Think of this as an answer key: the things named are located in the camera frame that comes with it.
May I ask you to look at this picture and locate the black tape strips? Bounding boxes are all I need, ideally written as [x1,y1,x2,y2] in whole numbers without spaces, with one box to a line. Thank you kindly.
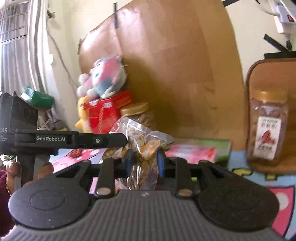
[263,34,296,59]

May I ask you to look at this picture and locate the red gift box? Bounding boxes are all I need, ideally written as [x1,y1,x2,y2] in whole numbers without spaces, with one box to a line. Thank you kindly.
[83,90,134,134]

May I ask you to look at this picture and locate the pink plush toy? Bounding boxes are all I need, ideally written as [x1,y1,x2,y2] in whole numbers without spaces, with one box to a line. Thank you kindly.
[77,56,128,99]

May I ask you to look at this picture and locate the yellow plush toy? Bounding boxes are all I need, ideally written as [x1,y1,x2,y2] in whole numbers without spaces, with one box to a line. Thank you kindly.
[74,97,93,133]

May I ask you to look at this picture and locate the pile of chargers and cables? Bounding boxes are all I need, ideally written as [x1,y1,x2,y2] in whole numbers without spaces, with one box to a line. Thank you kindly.
[36,108,68,132]

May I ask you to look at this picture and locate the white power strip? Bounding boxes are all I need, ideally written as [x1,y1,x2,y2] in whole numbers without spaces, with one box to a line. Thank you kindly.
[267,0,296,35]

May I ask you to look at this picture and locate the black wall cable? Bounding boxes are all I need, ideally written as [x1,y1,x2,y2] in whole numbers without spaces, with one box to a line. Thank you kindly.
[46,10,79,94]

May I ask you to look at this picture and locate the brown cardboard sheet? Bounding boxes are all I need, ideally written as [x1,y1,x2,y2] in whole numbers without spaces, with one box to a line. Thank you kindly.
[77,0,246,140]

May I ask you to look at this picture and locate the person's left forearm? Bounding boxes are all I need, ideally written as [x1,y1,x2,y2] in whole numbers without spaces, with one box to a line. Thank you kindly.
[0,170,15,237]

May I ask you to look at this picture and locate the round nut jar gold lid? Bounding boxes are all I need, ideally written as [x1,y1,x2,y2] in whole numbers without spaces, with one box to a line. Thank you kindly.
[120,102,158,131]

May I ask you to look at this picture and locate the small red packet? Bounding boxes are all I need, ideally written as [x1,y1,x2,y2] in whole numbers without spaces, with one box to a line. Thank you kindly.
[69,148,100,158]

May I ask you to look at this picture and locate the green box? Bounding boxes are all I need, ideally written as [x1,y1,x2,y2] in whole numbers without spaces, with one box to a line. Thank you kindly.
[21,86,55,108]

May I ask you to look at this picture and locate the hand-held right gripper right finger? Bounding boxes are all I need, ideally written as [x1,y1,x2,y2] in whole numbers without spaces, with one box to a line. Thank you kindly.
[157,148,233,197]

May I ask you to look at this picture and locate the square nut jar gold lid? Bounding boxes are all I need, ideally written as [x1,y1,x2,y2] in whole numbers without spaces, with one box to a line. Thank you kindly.
[246,89,289,166]

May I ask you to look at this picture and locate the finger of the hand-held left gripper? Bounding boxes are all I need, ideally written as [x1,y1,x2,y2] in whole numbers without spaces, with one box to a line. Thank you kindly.
[77,133,127,149]

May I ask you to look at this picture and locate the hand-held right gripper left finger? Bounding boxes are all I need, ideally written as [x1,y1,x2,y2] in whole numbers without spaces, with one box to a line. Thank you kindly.
[54,149,134,197]

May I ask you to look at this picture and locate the person's left hand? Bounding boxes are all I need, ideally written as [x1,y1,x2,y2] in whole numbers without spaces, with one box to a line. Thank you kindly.
[6,161,54,189]

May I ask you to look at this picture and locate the brown seat cushion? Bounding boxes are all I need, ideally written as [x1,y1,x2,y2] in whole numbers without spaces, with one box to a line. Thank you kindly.
[245,58,296,175]

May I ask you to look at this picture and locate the clear bag of seeds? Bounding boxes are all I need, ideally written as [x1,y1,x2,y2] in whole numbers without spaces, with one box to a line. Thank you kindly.
[101,116,174,191]

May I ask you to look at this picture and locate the grey curtain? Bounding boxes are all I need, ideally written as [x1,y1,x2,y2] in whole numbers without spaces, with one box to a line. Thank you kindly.
[0,0,48,94]

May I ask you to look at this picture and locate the printed blanket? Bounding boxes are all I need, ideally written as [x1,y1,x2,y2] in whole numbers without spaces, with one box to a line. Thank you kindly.
[50,148,296,240]

